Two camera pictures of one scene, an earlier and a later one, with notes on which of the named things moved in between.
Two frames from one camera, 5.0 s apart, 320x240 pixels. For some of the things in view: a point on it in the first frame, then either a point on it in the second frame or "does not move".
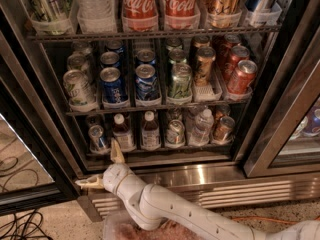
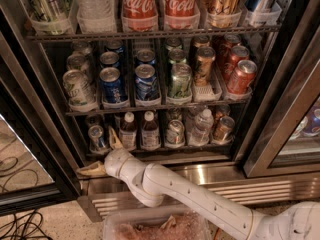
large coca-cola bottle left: (139, 8) does not move
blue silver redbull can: (97, 144) does not move
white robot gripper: (112, 178) to (113, 164)
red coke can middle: (238, 53) does not move
